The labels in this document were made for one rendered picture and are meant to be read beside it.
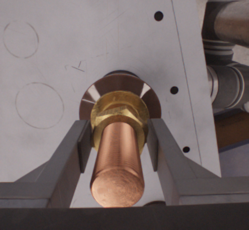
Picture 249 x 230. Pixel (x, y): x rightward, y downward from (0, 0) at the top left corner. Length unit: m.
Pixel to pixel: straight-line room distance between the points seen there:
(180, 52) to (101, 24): 0.13
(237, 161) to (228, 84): 0.70
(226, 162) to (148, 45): 0.89
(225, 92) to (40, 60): 0.38
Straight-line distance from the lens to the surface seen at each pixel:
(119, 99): 0.18
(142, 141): 0.15
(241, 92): 0.49
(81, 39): 0.29
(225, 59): 0.64
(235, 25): 0.49
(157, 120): 0.15
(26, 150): 0.37
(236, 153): 1.09
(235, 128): 1.28
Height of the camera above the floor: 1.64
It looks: 73 degrees down
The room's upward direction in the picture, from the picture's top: 178 degrees clockwise
